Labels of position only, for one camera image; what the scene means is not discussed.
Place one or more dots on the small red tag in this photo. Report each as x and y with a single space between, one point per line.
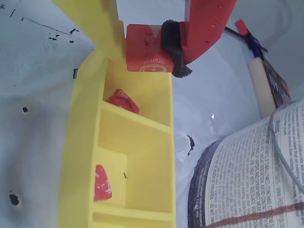
241 27

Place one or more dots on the orange candy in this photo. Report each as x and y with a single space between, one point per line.
142 47

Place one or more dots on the paint can with label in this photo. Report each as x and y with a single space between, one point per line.
249 178

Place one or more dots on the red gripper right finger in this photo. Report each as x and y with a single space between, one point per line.
204 23

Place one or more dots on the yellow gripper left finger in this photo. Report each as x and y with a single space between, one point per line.
90 19

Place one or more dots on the white plastic table cover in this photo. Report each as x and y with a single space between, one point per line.
35 142

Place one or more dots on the red cherry candy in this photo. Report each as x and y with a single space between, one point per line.
102 183
123 101

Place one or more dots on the yellow three-compartment box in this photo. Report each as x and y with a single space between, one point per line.
83 142

